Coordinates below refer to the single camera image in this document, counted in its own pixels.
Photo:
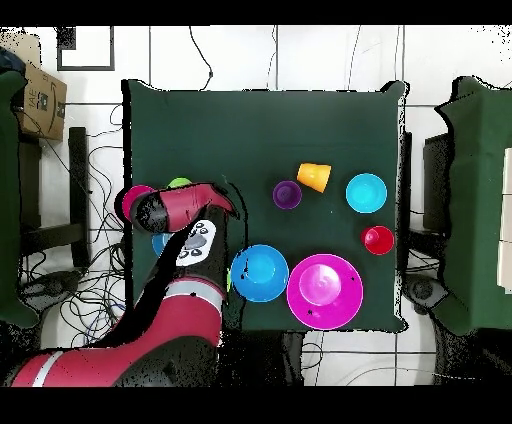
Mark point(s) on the black bench frame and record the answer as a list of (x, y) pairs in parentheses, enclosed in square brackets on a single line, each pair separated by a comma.
[(78, 180)]

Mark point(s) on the small cyan bowl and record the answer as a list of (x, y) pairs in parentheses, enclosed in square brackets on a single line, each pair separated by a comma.
[(366, 192)]

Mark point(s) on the dark green table cloth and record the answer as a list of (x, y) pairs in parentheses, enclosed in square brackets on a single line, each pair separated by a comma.
[(260, 120)]

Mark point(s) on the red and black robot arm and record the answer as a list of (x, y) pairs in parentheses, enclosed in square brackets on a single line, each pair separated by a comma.
[(188, 200)]

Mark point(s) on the translucent blue bowl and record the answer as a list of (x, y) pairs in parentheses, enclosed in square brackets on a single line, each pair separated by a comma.
[(160, 242)]

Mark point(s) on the orange cup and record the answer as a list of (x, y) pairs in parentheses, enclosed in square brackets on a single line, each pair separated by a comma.
[(314, 176)]

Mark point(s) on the white box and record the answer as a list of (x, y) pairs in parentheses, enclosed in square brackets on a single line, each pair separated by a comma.
[(506, 220)]

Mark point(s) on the small red bowl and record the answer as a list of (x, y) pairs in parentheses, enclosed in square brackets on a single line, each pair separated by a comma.
[(134, 196)]

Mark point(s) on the red cup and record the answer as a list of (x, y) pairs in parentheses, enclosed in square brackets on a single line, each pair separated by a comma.
[(378, 240)]

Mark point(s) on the large blue bowl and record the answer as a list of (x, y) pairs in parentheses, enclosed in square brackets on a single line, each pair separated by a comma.
[(260, 274)]

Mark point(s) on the green cloth covered table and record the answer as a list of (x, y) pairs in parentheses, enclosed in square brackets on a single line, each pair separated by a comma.
[(480, 200), (8, 200)]

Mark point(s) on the small green bowl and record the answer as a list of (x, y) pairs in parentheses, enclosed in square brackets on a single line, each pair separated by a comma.
[(179, 182)]

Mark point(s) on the black box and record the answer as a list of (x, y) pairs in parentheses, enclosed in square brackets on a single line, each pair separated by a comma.
[(436, 180)]

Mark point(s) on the black square floor frame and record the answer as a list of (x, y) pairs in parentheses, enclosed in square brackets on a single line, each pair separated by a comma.
[(66, 40)]

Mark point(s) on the purple cup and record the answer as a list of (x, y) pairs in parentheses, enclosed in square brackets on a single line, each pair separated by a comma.
[(288, 194)]

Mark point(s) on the cardboard box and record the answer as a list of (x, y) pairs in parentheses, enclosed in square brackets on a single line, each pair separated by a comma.
[(44, 108)]

